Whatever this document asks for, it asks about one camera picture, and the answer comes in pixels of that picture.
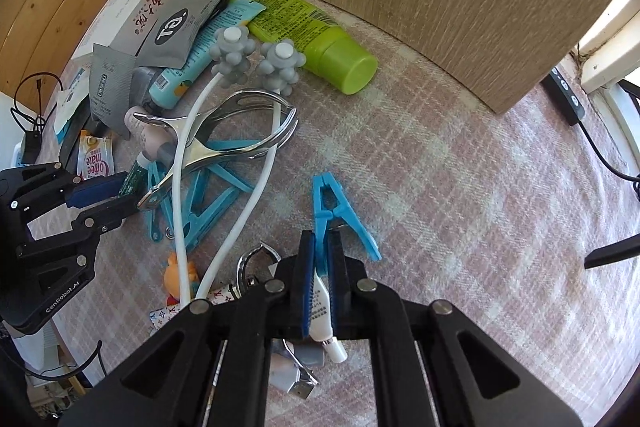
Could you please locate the plaid tablecloth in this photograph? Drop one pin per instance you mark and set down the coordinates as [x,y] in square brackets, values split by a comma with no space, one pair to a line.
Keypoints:
[493,213]

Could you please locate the green tube bottle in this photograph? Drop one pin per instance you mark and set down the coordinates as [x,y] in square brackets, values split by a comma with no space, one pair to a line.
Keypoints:
[331,53]

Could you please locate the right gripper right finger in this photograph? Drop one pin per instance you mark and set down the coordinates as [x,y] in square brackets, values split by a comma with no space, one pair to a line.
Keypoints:
[431,364]

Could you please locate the pink cosmetic bottle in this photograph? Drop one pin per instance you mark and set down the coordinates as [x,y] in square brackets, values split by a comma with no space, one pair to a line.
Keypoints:
[158,144]

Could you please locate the teal clothespin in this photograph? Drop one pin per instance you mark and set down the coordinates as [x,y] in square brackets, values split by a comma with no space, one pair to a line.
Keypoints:
[197,217]

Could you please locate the grey Ta sachet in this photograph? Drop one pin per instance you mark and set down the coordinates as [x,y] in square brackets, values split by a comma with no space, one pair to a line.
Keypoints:
[170,40]

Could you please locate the green lip balm stick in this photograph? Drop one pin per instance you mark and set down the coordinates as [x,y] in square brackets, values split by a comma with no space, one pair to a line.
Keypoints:
[137,177]

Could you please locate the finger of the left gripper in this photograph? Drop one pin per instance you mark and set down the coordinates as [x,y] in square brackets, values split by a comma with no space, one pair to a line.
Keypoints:
[94,190]
[107,216]

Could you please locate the grey tea sachet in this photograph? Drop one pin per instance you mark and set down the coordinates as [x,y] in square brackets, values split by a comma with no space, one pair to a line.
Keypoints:
[109,87]

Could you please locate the black tripod stand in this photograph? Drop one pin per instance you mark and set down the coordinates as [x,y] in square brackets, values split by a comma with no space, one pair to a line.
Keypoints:
[616,252]

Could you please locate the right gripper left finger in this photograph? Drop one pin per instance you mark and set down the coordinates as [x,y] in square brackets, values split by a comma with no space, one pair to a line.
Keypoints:
[209,365]

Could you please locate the metal eyelash curler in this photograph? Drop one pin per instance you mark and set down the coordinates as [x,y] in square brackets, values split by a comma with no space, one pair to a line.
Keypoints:
[255,267]

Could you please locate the teal cream tube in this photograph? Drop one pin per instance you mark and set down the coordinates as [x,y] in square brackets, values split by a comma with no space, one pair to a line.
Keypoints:
[171,84]

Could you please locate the orange cartoon figure toy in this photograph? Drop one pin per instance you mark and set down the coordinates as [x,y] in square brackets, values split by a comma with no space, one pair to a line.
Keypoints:
[171,279]

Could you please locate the blue clothespin open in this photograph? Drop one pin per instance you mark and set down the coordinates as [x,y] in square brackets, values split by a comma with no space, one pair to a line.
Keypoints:
[330,206]

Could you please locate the black inline cable remote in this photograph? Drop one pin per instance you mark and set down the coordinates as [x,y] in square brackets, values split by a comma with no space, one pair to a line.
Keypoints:
[563,97]

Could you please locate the white medicine box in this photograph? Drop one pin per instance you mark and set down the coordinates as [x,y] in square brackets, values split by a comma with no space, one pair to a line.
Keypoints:
[121,25]

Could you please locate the black sachet pack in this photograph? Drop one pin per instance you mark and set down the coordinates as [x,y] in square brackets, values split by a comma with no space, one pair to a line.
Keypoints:
[81,120]

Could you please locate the small white cream tube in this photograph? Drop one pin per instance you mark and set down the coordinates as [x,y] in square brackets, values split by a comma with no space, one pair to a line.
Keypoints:
[320,322]

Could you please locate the metal tongs clip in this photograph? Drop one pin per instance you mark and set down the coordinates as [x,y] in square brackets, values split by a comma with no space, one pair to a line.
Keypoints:
[203,150]

